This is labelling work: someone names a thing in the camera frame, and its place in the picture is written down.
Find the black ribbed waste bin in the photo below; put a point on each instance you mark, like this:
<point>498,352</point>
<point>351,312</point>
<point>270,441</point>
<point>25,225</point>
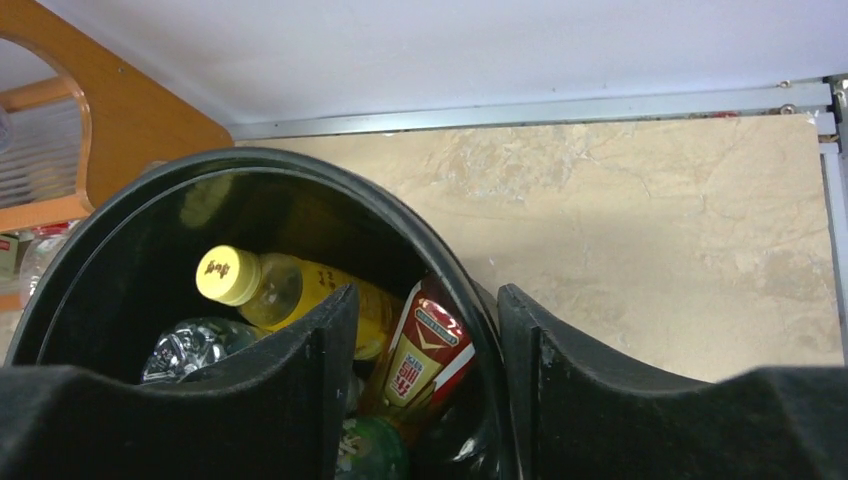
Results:
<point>127,273</point>

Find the yellow honey pomelo bottle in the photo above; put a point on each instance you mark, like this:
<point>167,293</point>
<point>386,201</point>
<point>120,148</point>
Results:
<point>273,290</point>

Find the clear unlabelled bottle white cap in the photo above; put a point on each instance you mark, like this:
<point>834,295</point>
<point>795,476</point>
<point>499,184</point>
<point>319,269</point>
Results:
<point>194,344</point>

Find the wooden three-tier shelf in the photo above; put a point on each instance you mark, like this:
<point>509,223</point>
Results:
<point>128,120</point>

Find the red label bottle red cap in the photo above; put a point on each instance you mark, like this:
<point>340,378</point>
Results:
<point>47,241</point>

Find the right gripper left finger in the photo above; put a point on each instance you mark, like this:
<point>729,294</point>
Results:
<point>272,411</point>

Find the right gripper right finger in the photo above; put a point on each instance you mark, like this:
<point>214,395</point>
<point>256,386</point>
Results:
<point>583,410</point>

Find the light green label bottle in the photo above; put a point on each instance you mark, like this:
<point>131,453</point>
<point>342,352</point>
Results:
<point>371,448</point>

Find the gold and red drink bottle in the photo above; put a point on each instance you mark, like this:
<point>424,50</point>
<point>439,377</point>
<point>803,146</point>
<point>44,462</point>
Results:
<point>427,357</point>

